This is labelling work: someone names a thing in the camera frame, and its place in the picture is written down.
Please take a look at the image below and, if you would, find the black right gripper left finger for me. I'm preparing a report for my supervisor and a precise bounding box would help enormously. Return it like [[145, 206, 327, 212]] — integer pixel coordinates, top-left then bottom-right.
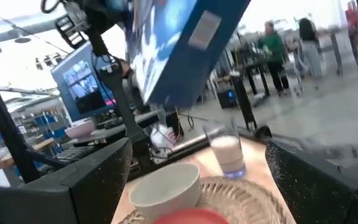
[[0, 138, 134, 224]]

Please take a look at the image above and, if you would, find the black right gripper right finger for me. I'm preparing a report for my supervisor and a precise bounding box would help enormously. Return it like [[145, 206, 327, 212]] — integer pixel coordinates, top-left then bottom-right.
[[265, 139, 358, 224]]

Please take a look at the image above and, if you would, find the blue cereal box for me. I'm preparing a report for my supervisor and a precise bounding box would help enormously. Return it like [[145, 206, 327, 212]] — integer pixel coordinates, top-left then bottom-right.
[[124, 0, 252, 110]]

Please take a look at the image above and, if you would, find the black keyboard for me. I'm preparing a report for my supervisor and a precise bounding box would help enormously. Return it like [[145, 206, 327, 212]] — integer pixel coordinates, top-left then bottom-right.
[[56, 146, 90, 162]]

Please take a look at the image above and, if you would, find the pink bowl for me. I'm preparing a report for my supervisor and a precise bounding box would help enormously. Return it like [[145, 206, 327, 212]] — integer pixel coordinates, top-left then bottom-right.
[[64, 119, 96, 139]]

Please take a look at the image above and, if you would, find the round woven placemat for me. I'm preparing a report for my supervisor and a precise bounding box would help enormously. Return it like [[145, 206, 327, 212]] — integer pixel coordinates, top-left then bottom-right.
[[118, 175, 288, 224]]

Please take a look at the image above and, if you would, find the dark grey desk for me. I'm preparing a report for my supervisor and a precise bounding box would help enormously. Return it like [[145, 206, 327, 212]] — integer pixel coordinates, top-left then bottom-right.
[[73, 110, 167, 147]]

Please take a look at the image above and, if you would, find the computer monitor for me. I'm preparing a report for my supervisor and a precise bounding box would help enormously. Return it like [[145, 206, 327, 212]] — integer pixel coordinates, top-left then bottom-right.
[[50, 42, 117, 122]]

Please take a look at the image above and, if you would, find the beige ceramic bowl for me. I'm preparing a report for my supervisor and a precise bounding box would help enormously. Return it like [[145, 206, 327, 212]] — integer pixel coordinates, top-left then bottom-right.
[[128, 162, 201, 223]]

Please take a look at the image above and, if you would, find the glass of milk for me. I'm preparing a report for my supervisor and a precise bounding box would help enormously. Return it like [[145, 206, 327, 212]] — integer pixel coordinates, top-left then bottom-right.
[[202, 119, 247, 180]]

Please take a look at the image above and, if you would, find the orange-red plate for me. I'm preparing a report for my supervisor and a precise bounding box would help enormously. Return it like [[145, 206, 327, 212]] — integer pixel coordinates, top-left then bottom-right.
[[151, 207, 229, 224]]

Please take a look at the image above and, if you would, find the black box device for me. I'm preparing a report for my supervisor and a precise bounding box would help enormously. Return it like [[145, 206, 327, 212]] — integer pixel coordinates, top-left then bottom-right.
[[216, 88, 239, 110]]

